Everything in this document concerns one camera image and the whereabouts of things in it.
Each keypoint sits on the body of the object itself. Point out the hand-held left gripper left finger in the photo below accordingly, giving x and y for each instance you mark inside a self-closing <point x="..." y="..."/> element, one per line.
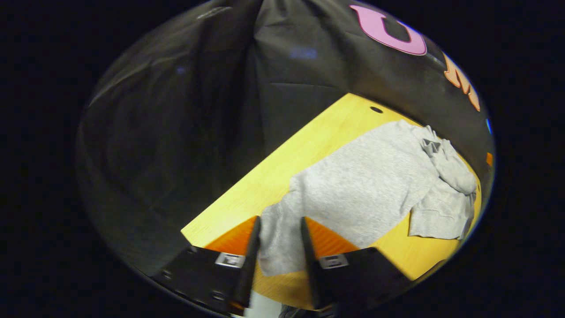
<point x="251" y="265"/>

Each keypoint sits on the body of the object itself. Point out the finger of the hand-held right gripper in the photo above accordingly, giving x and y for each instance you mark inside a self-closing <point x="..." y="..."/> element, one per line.
<point x="489" y="159"/>

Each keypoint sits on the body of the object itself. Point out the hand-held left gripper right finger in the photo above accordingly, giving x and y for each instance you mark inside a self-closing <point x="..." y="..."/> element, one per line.
<point x="309" y="265"/>

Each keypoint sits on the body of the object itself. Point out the grey sweatshirt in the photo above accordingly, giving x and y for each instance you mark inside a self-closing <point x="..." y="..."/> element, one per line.
<point x="366" y="185"/>

